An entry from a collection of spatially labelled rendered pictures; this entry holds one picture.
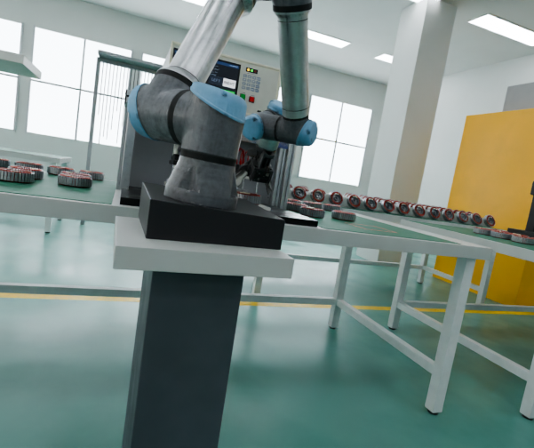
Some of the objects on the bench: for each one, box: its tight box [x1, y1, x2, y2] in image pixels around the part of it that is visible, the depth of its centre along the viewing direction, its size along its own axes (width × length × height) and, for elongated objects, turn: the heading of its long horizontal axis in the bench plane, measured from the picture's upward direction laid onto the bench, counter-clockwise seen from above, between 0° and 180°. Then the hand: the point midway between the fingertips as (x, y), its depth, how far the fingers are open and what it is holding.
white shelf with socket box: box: [0, 43, 42, 163], centre depth 164 cm, size 35×37×46 cm
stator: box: [58, 173, 92, 188], centre depth 142 cm, size 11×11×4 cm
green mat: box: [288, 210, 461, 244], centre depth 188 cm, size 94×61×1 cm, turn 148°
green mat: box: [0, 163, 116, 204], centre depth 143 cm, size 94×61×1 cm, turn 148°
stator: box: [299, 206, 325, 219], centre depth 173 cm, size 11×11×4 cm
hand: (249, 190), depth 146 cm, fingers open, 14 cm apart
